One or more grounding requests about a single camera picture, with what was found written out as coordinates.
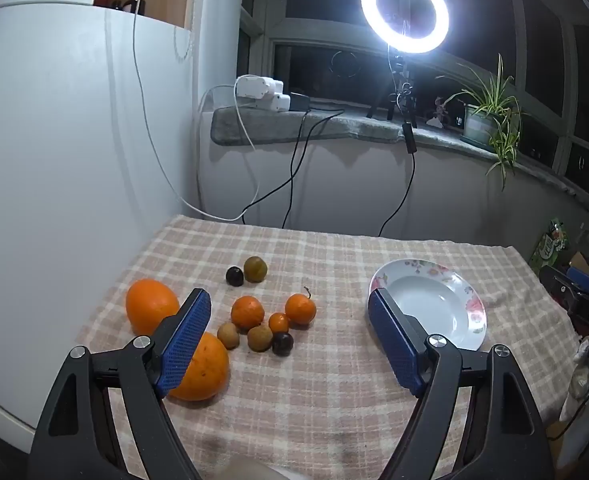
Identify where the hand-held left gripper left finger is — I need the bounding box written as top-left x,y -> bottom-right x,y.
28,287 -> 212,480

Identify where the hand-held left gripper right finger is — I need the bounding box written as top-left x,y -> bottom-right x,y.
367,287 -> 558,480

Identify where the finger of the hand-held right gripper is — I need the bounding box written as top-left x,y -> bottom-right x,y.
539,264 -> 574,307
567,266 -> 589,296

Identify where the speckled large orange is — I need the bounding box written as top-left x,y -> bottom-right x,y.
167,331 -> 230,402

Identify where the brown longan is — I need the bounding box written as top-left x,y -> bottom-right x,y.
247,325 -> 274,353
217,322 -> 240,350

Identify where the white floral plate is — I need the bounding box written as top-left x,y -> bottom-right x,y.
369,259 -> 489,352

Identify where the smooth large orange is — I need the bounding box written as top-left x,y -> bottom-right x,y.
125,278 -> 181,337

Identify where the medium tangerine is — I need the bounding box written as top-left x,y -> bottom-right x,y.
230,295 -> 266,331

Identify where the tangerine with stem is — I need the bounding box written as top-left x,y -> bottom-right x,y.
284,286 -> 318,328

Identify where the green passion fruit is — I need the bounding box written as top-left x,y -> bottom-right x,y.
243,256 -> 268,284

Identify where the person's right hand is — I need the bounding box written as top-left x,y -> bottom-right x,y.
569,335 -> 589,413

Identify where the green snack packet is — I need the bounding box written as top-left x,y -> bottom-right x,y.
529,217 -> 570,268

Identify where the pink checkered cloth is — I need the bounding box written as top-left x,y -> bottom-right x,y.
77,214 -> 583,480

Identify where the potted spider plant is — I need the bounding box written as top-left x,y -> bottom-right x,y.
437,52 -> 530,191

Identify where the white charger block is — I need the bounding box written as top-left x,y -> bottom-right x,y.
235,74 -> 276,102

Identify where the black power cable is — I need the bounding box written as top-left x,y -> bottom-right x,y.
282,107 -> 315,229
235,110 -> 346,222

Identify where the black ring light cable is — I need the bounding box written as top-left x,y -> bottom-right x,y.
377,50 -> 418,237

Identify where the black ring light tripod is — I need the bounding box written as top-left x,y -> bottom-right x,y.
366,47 -> 420,123

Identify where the white cable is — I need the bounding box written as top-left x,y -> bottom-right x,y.
132,0 -> 260,222

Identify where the white ring light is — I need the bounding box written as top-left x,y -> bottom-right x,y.
359,0 -> 450,55

